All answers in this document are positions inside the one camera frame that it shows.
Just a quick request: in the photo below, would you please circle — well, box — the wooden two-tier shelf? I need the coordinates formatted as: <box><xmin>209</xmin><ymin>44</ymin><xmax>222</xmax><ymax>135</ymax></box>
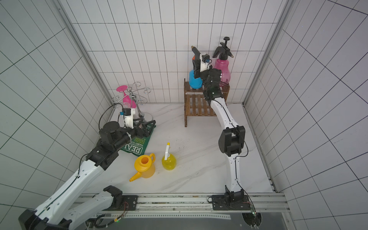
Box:
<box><xmin>184</xmin><ymin>80</ymin><xmax>217</xmax><ymax>127</ymax></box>

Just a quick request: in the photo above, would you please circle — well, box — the yellow spray bottle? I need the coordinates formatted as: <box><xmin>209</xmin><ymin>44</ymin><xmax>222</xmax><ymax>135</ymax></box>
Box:
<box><xmin>162</xmin><ymin>142</ymin><xmax>176</xmax><ymax>171</ymax></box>

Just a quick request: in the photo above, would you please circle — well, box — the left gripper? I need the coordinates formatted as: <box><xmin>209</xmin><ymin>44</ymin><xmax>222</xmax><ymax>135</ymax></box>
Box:
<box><xmin>114</xmin><ymin>118</ymin><xmax>156</xmax><ymax>150</ymax></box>

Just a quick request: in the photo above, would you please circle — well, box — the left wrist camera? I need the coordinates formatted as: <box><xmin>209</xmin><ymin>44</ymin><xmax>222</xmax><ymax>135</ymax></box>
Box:
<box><xmin>119</xmin><ymin>108</ymin><xmax>136</xmax><ymax>128</ymax></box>

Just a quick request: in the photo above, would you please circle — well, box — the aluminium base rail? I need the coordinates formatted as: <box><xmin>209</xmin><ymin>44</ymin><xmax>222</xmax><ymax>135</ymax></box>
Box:
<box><xmin>60</xmin><ymin>192</ymin><xmax>290</xmax><ymax>222</ymax></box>

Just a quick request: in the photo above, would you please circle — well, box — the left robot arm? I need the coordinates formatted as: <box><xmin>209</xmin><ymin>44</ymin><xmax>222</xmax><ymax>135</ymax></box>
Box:
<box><xmin>18</xmin><ymin>118</ymin><xmax>156</xmax><ymax>230</ymax></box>

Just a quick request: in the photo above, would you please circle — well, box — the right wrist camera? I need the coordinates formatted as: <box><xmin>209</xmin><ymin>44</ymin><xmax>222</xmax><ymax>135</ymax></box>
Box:
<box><xmin>200</xmin><ymin>54</ymin><xmax>212</xmax><ymax>72</ymax></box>

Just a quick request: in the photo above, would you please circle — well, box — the yellow watering can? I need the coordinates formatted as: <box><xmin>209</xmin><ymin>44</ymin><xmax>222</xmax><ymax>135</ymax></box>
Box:
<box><xmin>129</xmin><ymin>153</ymin><xmax>155</xmax><ymax>182</ymax></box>

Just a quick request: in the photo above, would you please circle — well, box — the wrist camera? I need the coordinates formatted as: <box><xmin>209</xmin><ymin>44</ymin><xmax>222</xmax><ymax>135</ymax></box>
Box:
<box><xmin>119</xmin><ymin>108</ymin><xmax>136</xmax><ymax>128</ymax></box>
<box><xmin>200</xmin><ymin>54</ymin><xmax>212</xmax><ymax>72</ymax></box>

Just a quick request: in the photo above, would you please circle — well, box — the chrome wine glass rack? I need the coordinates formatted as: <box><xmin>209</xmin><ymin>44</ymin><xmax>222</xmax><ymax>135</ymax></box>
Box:
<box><xmin>112</xmin><ymin>82</ymin><xmax>151</xmax><ymax>120</ymax></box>

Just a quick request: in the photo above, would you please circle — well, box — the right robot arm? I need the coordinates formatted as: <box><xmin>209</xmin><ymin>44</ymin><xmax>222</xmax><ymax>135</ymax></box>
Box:
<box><xmin>191</xmin><ymin>46</ymin><xmax>256</xmax><ymax>213</ymax></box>

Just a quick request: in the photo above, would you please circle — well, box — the blue spray bottle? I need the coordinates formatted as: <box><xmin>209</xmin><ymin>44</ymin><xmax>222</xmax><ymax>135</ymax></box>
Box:
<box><xmin>189</xmin><ymin>46</ymin><xmax>203</xmax><ymax>89</ymax></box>

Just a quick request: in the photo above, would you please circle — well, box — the green snack bag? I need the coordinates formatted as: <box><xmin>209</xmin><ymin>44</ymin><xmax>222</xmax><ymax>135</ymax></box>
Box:
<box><xmin>117</xmin><ymin>127</ymin><xmax>150</xmax><ymax>157</ymax></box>

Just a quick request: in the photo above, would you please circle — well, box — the pink pressure sprayer bottle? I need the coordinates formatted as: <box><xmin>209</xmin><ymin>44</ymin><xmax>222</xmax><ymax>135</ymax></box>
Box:
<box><xmin>213</xmin><ymin>36</ymin><xmax>234</xmax><ymax>86</ymax></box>

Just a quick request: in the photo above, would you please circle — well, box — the pink wine glass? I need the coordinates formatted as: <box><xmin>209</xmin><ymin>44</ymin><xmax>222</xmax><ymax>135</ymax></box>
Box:
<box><xmin>116</xmin><ymin>85</ymin><xmax>137</xmax><ymax>109</ymax></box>

